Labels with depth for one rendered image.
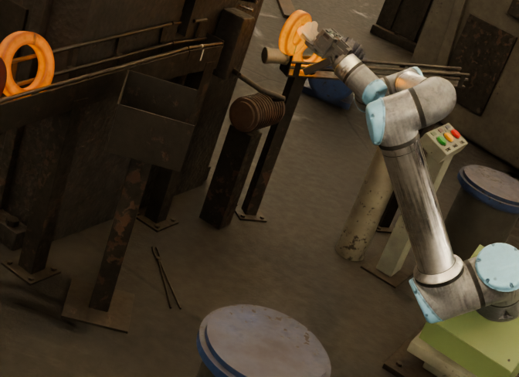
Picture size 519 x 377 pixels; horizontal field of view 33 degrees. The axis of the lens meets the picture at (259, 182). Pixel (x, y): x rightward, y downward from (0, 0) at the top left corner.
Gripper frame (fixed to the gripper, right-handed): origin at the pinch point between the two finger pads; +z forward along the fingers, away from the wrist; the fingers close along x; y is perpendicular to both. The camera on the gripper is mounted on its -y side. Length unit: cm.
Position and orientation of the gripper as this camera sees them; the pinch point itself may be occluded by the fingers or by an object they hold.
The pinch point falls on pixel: (297, 28)
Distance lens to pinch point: 295.8
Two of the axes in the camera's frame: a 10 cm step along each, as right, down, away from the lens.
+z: -6.7, -7.0, 2.5
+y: 5.3, -6.9, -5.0
